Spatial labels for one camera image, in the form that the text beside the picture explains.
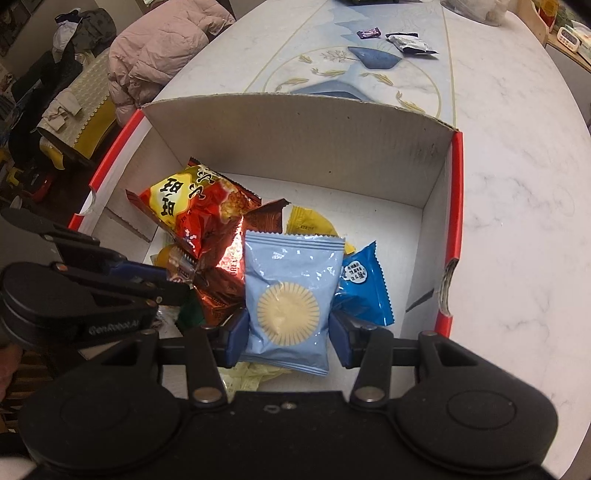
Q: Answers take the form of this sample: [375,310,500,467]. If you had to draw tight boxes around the purple candy wrapper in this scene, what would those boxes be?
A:
[356,27,382,39]

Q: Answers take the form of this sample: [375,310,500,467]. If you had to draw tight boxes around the person's left hand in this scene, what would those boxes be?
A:
[0,344,23,400]

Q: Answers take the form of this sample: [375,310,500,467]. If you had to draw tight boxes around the white digital timer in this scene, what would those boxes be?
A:
[556,26,581,53]

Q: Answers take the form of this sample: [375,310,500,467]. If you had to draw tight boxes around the light blue sun cookie packet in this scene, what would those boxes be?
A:
[240,231,345,376]

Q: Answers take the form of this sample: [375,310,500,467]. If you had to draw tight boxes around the white blue snack packet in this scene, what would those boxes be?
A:
[386,32,439,56]

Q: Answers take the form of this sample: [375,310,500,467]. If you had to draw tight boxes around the red yellow chip bag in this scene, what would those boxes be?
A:
[126,158,262,270]

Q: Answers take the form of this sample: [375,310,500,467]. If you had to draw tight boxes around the brown foil snack bag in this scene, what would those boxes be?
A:
[193,199,290,326]

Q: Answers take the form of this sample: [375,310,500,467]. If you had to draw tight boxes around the cream patterned snack packet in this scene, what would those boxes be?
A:
[218,362,290,402]

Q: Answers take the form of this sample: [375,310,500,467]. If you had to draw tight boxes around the wooden side cabinet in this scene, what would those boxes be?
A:
[517,0,591,75]

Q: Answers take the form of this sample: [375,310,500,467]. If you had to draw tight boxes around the pink puffer jacket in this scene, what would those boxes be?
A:
[107,0,235,127]

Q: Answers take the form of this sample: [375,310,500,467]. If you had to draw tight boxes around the yellow cushioned bench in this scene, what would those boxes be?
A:
[37,49,116,164]

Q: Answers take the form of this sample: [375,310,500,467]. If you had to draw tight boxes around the white cardboard box red trim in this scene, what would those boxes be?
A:
[72,94,464,338]

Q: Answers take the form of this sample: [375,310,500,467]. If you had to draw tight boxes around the clear plastic bag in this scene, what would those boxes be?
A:
[441,0,510,27]

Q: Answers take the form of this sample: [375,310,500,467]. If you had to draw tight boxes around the orange egg yolk pastry packet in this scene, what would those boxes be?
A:
[152,244,195,283]

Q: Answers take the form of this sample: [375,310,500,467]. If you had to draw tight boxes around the small yellow snack packet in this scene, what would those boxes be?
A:
[286,206,339,237]

